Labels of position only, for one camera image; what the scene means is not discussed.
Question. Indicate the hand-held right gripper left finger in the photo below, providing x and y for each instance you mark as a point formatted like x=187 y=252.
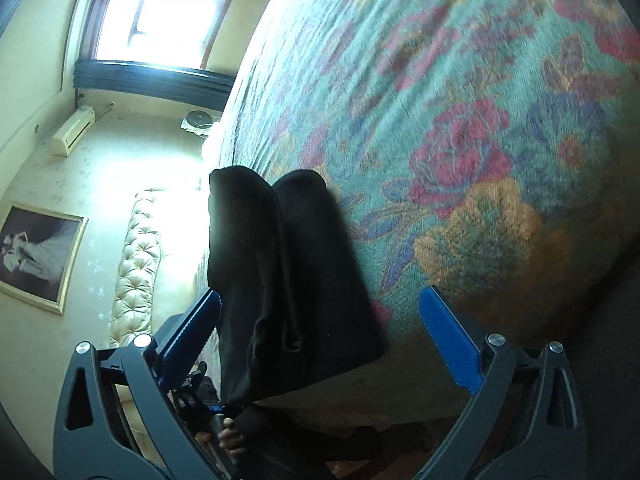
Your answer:
x=192 y=332

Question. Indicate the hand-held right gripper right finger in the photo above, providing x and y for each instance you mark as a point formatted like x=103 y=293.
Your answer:
x=450 y=332

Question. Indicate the black pants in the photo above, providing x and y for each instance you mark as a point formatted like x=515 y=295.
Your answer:
x=290 y=285

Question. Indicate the person's left hand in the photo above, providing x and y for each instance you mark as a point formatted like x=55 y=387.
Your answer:
x=232 y=440

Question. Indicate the cream tufted headboard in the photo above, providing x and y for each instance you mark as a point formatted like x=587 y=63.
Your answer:
x=135 y=260

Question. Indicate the white floor fan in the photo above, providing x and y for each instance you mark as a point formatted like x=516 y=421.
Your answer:
x=197 y=122

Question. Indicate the floral bed blanket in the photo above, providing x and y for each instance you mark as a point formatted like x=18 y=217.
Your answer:
x=450 y=110

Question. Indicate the white air conditioner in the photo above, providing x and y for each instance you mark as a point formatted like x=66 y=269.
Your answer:
x=72 y=130

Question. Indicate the dark blue curtain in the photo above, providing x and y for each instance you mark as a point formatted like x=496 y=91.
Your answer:
x=150 y=80

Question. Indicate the framed wall picture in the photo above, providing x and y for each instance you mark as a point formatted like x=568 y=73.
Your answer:
x=37 y=255

